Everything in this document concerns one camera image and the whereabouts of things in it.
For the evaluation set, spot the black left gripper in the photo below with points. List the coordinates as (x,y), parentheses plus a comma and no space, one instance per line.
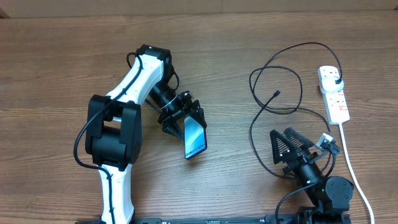
(168,120)

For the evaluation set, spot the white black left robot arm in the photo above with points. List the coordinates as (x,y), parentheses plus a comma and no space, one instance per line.
(111,139)

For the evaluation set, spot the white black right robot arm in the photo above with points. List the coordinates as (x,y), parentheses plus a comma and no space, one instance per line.
(330,195)

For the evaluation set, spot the white power strip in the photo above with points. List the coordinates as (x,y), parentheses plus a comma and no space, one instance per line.
(335,103)

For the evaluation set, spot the blue screen smartphone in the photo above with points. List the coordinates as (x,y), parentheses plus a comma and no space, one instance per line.
(194,138)

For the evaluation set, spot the white charger plug adapter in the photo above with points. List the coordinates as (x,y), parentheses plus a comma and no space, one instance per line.
(331,85)

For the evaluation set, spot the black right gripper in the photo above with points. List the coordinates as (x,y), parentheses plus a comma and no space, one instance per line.
(301,155)

